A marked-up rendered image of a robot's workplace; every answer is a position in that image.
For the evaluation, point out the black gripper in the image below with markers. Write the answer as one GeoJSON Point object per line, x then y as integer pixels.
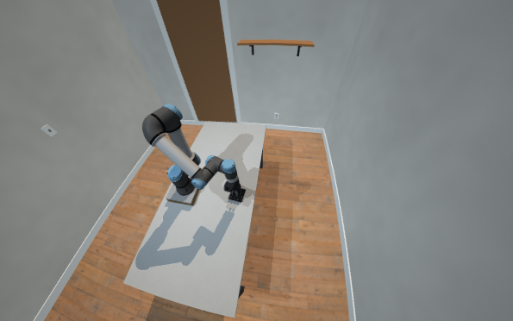
{"type": "Point", "coordinates": [232, 185]}

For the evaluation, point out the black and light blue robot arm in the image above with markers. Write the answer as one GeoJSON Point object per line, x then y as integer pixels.
{"type": "Point", "coordinates": [167, 118]}

